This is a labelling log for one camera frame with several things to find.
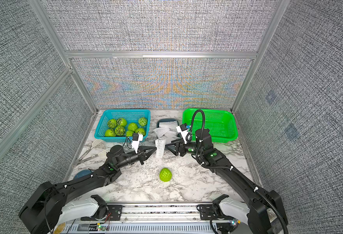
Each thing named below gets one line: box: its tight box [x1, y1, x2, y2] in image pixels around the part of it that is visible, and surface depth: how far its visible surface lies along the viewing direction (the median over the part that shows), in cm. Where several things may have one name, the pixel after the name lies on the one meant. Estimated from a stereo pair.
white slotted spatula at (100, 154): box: [76, 148, 111, 165], surface depth 94 cm
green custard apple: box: [159, 167, 173, 183], surface depth 82 cm
